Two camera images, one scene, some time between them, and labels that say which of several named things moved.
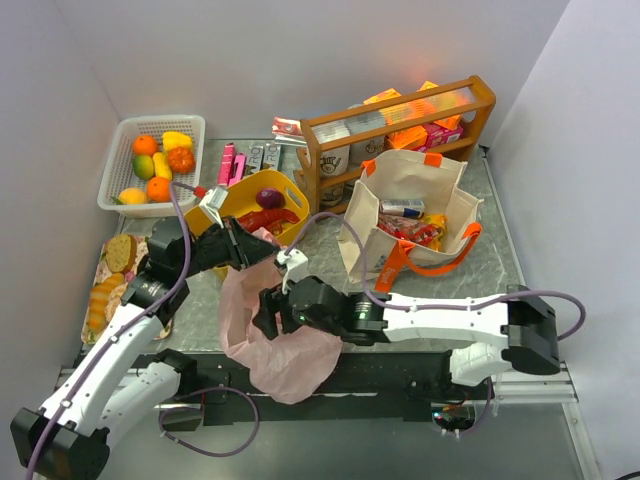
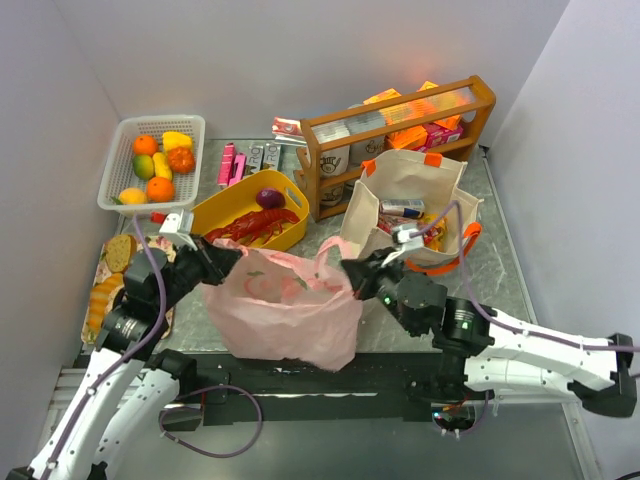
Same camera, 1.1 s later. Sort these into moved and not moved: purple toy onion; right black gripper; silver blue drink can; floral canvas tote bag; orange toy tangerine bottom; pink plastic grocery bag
Moved: pink plastic grocery bag; right black gripper
Not moved: floral canvas tote bag; silver blue drink can; orange toy tangerine bottom; purple toy onion
